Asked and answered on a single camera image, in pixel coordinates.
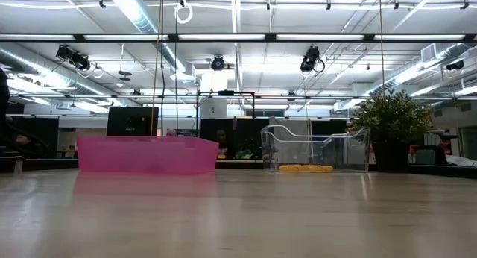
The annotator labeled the black beam with light strips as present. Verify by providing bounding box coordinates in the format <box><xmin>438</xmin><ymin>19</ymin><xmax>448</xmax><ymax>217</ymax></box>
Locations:
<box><xmin>0</xmin><ymin>33</ymin><xmax>477</xmax><ymax>43</ymax></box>

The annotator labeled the green potted plant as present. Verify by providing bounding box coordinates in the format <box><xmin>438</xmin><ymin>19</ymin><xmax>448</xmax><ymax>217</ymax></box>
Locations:
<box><xmin>346</xmin><ymin>89</ymin><xmax>435</xmax><ymax>173</ymax></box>

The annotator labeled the clear plastic bin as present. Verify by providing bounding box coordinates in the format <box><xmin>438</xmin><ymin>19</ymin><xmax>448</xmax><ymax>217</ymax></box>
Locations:
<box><xmin>259</xmin><ymin>124</ymin><xmax>371</xmax><ymax>173</ymax></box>

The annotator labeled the black partition panel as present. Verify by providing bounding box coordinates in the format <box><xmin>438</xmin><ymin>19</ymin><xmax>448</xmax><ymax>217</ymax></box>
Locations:
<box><xmin>200</xmin><ymin>119</ymin><xmax>270</xmax><ymax>161</ymax></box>
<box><xmin>7</xmin><ymin>117</ymin><xmax>60</xmax><ymax>159</ymax></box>

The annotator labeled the black chair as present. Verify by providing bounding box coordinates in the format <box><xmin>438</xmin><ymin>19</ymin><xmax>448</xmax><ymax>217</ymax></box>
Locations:
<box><xmin>409</xmin><ymin>130</ymin><xmax>461</xmax><ymax>166</ymax></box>

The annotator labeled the black computer monitor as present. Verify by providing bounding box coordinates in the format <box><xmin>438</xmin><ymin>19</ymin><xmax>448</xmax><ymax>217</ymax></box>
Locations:
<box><xmin>107</xmin><ymin>107</ymin><xmax>159</xmax><ymax>136</ymax></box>

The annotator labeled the pink plastic bin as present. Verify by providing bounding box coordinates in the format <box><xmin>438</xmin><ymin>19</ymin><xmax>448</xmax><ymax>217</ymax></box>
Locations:
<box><xmin>77</xmin><ymin>136</ymin><xmax>220</xmax><ymax>176</ymax></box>

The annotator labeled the black hanging cable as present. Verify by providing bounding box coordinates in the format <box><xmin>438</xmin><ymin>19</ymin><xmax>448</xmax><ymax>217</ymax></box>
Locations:
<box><xmin>379</xmin><ymin>0</ymin><xmax>385</xmax><ymax>98</ymax></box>
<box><xmin>174</xmin><ymin>0</ymin><xmax>179</xmax><ymax>136</ymax></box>
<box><xmin>159</xmin><ymin>0</ymin><xmax>165</xmax><ymax>136</ymax></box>

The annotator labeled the black ceiling camera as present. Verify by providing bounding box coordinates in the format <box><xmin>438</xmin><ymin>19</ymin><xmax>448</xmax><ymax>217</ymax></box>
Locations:
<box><xmin>55</xmin><ymin>44</ymin><xmax>92</xmax><ymax>72</ymax></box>
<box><xmin>211</xmin><ymin>55</ymin><xmax>226</xmax><ymax>72</ymax></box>
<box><xmin>446</xmin><ymin>59</ymin><xmax>466</xmax><ymax>72</ymax></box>
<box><xmin>300</xmin><ymin>45</ymin><xmax>326</xmax><ymax>75</ymax></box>

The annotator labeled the white looped cable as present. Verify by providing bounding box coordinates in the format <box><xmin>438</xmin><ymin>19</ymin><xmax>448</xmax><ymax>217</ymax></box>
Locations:
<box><xmin>175</xmin><ymin>0</ymin><xmax>194</xmax><ymax>25</ymax></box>

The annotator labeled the black metal frame stand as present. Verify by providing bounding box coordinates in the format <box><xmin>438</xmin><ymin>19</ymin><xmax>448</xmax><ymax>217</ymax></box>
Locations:
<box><xmin>195</xmin><ymin>89</ymin><xmax>257</xmax><ymax>138</ymax></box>

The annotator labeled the tan hanging cord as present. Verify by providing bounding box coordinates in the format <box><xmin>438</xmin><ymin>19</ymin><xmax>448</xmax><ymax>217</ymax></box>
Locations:
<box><xmin>150</xmin><ymin>0</ymin><xmax>162</xmax><ymax>136</ymax></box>

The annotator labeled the black aluminium rig frame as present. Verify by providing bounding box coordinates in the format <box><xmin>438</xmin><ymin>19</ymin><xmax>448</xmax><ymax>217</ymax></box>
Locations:
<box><xmin>0</xmin><ymin>157</ymin><xmax>477</xmax><ymax>179</ymax></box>

